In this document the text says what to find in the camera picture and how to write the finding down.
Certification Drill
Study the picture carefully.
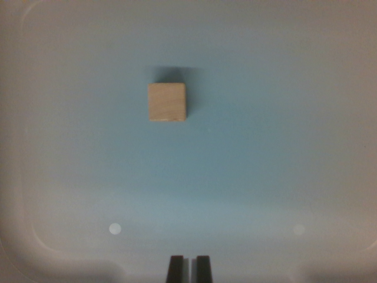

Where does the white plastic bin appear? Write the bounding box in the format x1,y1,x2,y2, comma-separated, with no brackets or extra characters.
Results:
0,0,377,283

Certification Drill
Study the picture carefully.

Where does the light wooden cube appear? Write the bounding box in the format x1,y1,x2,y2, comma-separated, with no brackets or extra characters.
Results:
147,83,187,122

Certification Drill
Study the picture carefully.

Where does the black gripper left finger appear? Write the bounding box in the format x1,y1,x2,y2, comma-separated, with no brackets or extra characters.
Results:
166,255,190,283

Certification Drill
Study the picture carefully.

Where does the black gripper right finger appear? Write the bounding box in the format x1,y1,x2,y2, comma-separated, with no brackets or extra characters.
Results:
191,255,214,283

